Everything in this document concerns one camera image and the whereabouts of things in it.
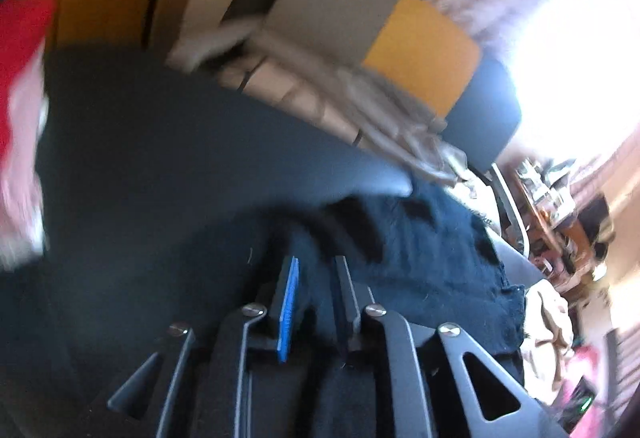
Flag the black knit sweater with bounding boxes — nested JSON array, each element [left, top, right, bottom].
[[242, 184, 525, 437]]

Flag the grey hoodie on chair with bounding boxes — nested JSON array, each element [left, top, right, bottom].
[[248, 30, 468, 187]]

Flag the beige garment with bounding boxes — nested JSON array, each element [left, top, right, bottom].
[[520, 280, 574, 406]]

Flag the pink knit sweater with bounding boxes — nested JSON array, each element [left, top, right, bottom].
[[1, 47, 49, 271]]

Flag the grey orange black chair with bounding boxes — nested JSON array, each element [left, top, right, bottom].
[[164, 0, 532, 254]]

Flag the red knit sweater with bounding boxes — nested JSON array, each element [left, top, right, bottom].
[[0, 0, 55, 156]]

